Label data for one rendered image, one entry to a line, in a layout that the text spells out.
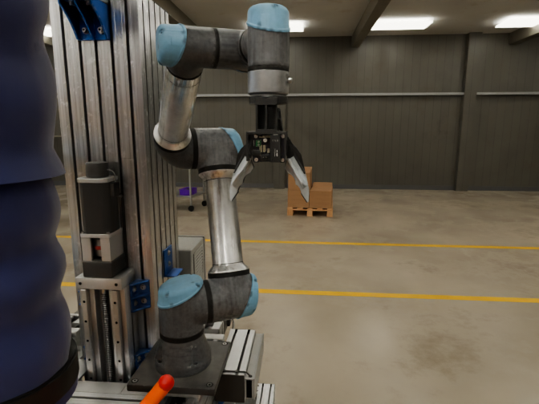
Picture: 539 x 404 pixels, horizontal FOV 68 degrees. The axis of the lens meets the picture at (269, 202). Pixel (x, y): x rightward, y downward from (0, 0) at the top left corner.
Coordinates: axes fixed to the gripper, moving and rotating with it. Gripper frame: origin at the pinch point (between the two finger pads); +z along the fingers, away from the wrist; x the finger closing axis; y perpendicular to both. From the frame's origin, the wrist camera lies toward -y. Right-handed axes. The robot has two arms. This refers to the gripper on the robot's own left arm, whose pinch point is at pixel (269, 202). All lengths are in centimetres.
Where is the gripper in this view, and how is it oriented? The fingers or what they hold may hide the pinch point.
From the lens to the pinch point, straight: 78.7
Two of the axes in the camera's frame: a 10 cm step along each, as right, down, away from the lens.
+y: -0.9, 1.8, -9.8
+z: 0.0, 9.8, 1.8
